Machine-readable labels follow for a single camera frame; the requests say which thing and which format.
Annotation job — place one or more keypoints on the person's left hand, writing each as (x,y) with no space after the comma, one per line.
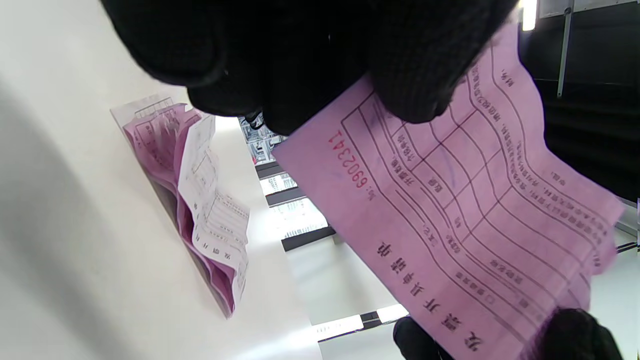
(300,50)

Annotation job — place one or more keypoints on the person's right hand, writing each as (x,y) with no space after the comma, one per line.
(575,335)

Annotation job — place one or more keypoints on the long ceiling light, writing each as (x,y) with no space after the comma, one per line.
(529,15)

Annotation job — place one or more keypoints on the thin grey metal pole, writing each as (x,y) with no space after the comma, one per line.
(565,50)

